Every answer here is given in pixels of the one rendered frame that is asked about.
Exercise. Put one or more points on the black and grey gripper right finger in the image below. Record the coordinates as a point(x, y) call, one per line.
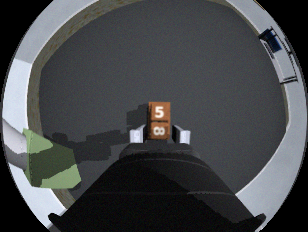
point(179, 135)

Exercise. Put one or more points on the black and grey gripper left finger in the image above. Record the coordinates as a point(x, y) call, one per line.
point(139, 135)

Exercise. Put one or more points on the brown number cube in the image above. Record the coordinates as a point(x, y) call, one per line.
point(159, 130)
point(159, 112)

